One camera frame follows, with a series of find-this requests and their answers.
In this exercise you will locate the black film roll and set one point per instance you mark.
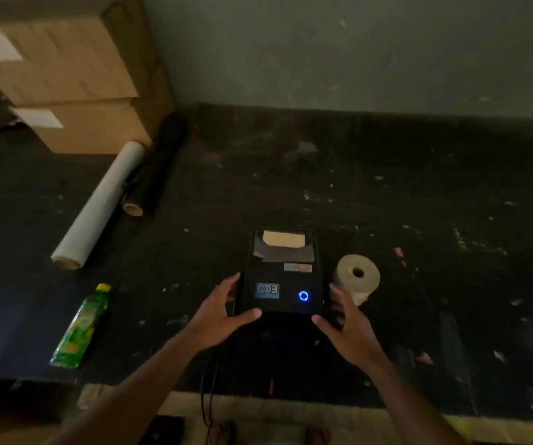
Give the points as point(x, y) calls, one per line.
point(155, 171)

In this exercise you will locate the green drink bottle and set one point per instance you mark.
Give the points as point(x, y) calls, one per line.
point(81, 329)

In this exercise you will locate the large cardboard box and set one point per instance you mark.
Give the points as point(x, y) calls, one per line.
point(62, 55)

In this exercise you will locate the white film roll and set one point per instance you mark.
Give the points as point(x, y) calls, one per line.
point(99, 203)

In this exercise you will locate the person's left hand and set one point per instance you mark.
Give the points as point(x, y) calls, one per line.
point(215, 319)

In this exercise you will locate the person's right forearm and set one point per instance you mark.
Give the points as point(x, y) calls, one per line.
point(410, 407)

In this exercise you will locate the person's left forearm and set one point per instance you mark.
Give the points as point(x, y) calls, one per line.
point(132, 403)

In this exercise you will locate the person's right foot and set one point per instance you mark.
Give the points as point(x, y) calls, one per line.
point(317, 436)

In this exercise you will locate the person's right hand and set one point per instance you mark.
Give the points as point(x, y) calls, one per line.
point(354, 338)

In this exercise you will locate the white label paper roll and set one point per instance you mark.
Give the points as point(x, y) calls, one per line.
point(346, 283)

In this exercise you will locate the cardboard box with white label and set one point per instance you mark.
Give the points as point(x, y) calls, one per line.
point(99, 129)

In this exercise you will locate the black printer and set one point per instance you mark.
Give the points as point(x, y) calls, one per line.
point(285, 278)

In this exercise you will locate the person's left foot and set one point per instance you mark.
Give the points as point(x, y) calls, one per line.
point(222, 434)

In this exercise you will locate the black object under table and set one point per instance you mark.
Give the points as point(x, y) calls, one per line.
point(162, 431)

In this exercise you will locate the person's foot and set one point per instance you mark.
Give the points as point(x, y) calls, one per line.
point(222, 434)
point(317, 436)

